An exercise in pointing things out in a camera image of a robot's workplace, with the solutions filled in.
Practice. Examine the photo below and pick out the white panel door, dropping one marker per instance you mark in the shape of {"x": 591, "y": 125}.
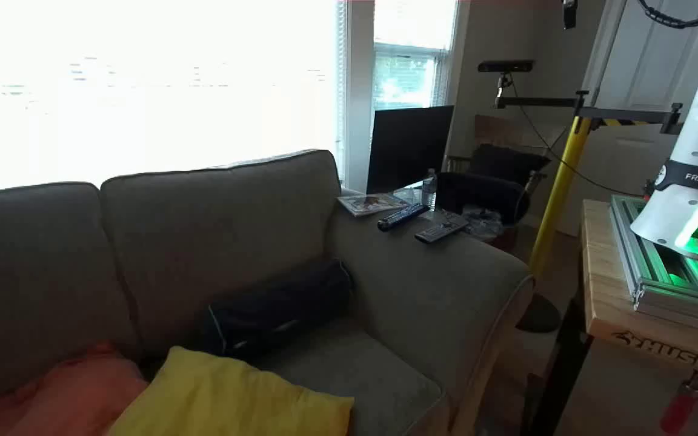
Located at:
{"x": 648, "y": 55}

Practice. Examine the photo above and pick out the black flat screen monitor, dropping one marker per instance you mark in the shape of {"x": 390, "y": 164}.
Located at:
{"x": 409, "y": 146}

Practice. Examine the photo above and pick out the black remote control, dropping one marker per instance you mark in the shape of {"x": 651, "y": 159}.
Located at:
{"x": 400, "y": 216}

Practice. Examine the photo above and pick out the small side table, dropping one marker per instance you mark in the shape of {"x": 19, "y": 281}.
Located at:
{"x": 486, "y": 224}

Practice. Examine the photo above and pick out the yellow cloth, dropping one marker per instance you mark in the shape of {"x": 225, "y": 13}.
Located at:
{"x": 229, "y": 400}

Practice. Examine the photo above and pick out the red clamp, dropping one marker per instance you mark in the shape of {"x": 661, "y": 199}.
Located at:
{"x": 678, "y": 413}

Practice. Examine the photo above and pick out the black cylindrical bolster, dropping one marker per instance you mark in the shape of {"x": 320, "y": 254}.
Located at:
{"x": 276, "y": 310}

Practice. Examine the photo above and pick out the yellow tripod pole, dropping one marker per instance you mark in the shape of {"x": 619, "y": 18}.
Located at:
{"x": 561, "y": 184}

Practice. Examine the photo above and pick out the large window with blinds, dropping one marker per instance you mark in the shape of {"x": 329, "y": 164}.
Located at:
{"x": 146, "y": 81}

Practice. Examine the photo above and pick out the orange pillow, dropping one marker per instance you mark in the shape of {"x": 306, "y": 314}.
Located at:
{"x": 59, "y": 396}

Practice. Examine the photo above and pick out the narrow window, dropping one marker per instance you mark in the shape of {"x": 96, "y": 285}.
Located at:
{"x": 413, "y": 55}

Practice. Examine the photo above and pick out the black armchair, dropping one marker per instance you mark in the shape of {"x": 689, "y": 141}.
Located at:
{"x": 491, "y": 181}

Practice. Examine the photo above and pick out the magazine with colourful cover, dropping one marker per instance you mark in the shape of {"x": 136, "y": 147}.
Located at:
{"x": 369, "y": 201}

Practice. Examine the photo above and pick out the grey-brown fabric sofa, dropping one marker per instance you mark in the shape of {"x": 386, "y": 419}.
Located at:
{"x": 229, "y": 233}

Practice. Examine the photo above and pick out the aluminium robot mounting plate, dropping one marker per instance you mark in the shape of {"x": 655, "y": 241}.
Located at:
{"x": 664, "y": 278}

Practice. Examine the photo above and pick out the black horizontal boom bar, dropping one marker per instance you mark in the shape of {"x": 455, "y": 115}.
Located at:
{"x": 600, "y": 109}

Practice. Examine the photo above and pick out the black stereo camera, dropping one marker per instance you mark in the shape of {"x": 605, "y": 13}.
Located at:
{"x": 506, "y": 65}

